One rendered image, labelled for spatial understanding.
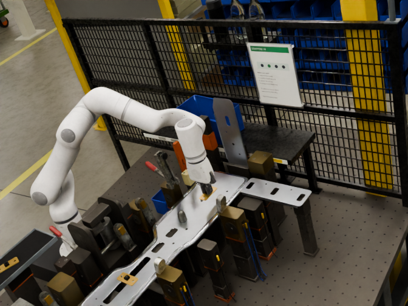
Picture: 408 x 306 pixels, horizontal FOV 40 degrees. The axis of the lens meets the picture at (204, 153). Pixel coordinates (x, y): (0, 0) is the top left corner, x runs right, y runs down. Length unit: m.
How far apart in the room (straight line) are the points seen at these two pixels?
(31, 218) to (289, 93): 2.73
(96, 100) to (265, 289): 1.00
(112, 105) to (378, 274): 1.20
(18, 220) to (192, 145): 2.78
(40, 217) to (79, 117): 2.45
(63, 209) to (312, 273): 1.10
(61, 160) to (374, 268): 1.32
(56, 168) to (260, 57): 0.98
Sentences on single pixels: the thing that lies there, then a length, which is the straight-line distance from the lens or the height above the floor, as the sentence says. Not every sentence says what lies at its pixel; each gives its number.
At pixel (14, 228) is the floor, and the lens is 4.60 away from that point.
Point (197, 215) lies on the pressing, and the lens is 2.25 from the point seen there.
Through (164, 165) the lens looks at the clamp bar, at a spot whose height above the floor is 1.15.
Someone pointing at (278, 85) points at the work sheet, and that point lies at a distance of 2.47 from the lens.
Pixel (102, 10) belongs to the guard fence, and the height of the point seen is 1.17.
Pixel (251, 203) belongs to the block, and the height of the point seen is 0.98.
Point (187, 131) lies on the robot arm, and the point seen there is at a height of 1.38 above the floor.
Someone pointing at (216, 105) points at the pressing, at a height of 1.30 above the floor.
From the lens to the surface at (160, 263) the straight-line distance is 1.97.
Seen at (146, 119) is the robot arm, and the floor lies 1.45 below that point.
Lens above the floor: 2.38
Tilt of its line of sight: 32 degrees down
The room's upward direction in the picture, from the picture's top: 18 degrees counter-clockwise
